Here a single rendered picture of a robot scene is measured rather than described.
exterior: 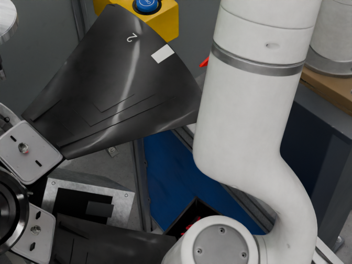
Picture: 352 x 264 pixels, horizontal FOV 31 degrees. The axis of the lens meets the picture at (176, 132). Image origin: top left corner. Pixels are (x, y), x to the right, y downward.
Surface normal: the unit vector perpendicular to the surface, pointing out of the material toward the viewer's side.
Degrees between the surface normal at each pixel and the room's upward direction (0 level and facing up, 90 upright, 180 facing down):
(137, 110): 15
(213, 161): 68
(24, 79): 90
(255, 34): 61
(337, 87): 4
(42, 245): 46
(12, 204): 50
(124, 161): 0
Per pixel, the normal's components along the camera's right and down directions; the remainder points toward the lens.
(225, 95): -0.61, 0.29
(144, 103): 0.21, -0.39
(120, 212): 0.46, 0.14
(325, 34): -0.70, 0.57
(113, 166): -0.01, -0.57
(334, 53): -0.29, 0.75
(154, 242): 0.57, -0.51
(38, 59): 0.60, 0.66
